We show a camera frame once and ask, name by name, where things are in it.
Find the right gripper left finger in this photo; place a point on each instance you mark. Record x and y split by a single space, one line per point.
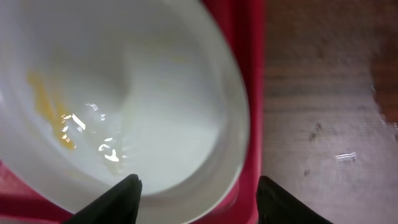
119 205

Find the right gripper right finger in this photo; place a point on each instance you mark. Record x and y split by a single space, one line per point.
275 205

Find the white plate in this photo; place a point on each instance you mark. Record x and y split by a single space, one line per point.
92 91

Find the red plastic tray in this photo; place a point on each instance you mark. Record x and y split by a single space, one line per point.
240 23

